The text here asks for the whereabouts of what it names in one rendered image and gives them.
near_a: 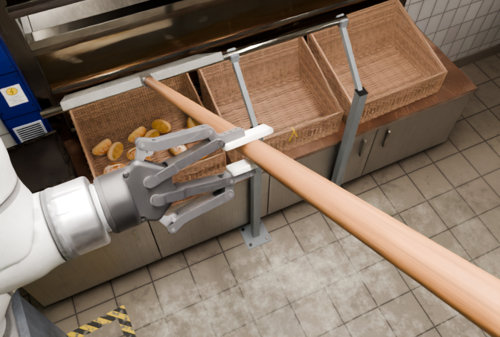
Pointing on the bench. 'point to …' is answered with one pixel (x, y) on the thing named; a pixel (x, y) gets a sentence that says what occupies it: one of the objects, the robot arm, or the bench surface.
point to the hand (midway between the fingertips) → (250, 149)
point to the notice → (14, 95)
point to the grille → (30, 131)
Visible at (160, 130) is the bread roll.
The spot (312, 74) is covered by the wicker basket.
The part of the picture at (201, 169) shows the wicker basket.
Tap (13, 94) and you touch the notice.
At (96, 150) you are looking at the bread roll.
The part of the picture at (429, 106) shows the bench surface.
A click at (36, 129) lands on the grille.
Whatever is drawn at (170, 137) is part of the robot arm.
